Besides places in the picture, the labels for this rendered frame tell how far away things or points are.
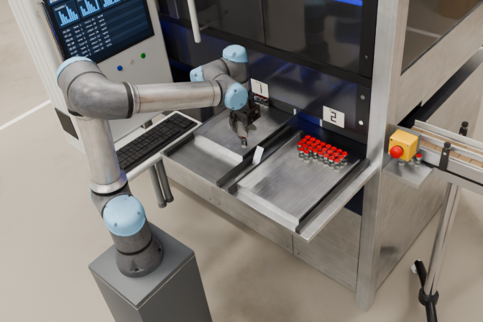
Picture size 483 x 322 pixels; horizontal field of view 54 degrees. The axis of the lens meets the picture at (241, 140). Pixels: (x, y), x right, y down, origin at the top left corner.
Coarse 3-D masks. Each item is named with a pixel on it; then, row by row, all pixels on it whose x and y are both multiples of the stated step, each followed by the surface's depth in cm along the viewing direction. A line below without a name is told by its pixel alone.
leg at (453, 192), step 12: (456, 192) 163; (444, 204) 169; (456, 204) 167; (444, 216) 171; (444, 228) 174; (444, 240) 178; (432, 252) 187; (444, 252) 183; (432, 264) 189; (432, 276) 193; (432, 288) 197
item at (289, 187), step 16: (288, 144) 172; (272, 160) 168; (288, 160) 168; (256, 176) 164; (272, 176) 163; (288, 176) 162; (304, 176) 161; (320, 176) 160; (336, 176) 159; (240, 192) 158; (256, 192) 158; (272, 192) 157; (288, 192) 156; (304, 192) 155; (320, 192) 154; (272, 208) 149; (288, 208) 150; (304, 208) 149
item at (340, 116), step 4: (324, 108) 164; (328, 108) 162; (324, 112) 165; (328, 112) 163; (336, 112) 161; (340, 112) 160; (324, 116) 166; (328, 116) 164; (336, 116) 162; (340, 116) 161; (328, 120) 165; (336, 120) 163; (340, 120) 161; (336, 124) 164; (340, 124) 163
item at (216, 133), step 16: (224, 112) 192; (272, 112) 193; (208, 128) 188; (224, 128) 188; (272, 128) 184; (208, 144) 180; (224, 144) 180; (240, 144) 178; (256, 144) 172; (240, 160) 170
